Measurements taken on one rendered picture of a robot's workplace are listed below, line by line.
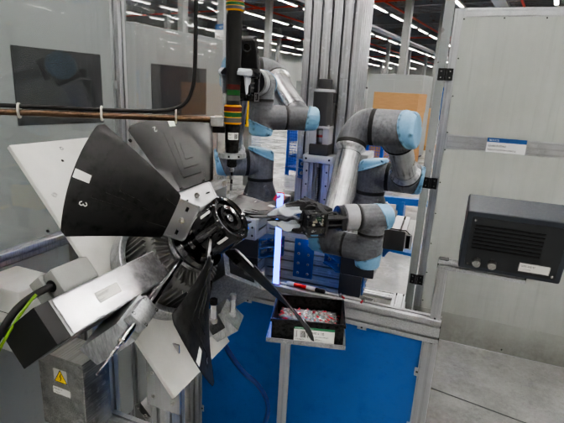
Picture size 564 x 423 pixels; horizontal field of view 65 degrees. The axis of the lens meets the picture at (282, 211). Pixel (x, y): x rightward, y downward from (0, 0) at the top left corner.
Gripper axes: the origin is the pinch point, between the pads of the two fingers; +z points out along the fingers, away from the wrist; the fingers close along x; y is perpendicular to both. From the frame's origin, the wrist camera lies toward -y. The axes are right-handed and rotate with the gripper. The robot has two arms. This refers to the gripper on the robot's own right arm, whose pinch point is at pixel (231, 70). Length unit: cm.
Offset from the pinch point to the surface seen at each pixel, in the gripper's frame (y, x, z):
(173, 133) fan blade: 16.2, 17.3, -5.5
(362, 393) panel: 103, -39, -31
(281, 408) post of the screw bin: 104, -14, -17
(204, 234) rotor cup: 36.4, 1.0, 13.8
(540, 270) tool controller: 48, -82, -20
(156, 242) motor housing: 40.0, 13.0, 13.5
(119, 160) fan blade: 19.1, 14.2, 25.4
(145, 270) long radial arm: 43.8, 11.8, 21.0
